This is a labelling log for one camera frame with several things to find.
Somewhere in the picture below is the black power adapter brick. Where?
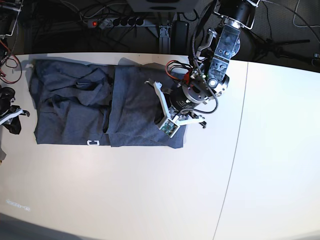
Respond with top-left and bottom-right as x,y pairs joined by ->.
171,20 -> 189,55

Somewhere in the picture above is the white cable on floor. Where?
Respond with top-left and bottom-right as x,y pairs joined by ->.
292,0 -> 320,28

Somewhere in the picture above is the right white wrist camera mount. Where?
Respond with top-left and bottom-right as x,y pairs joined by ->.
0,105 -> 30,125

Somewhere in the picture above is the grey box under table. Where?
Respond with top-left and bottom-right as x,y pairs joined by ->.
126,0 -> 199,12

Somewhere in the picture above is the black camera tripod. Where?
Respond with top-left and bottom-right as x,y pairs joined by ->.
243,30 -> 320,70

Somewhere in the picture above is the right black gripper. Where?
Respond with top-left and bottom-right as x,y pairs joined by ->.
0,87 -> 22,135

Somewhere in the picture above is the aluminium table frame post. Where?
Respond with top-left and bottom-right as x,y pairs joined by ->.
146,12 -> 183,55

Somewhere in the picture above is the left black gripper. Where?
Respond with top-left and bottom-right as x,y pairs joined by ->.
154,85 -> 209,125

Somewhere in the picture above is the power strip with red switch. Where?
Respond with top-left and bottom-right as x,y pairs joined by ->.
87,16 -> 146,30

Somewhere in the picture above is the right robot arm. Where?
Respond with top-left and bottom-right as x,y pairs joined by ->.
0,0 -> 30,135

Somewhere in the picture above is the blue heathered T-shirt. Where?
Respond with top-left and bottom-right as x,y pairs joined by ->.
29,59 -> 185,149

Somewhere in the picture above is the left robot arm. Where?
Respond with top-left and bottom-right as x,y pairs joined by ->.
152,0 -> 259,131

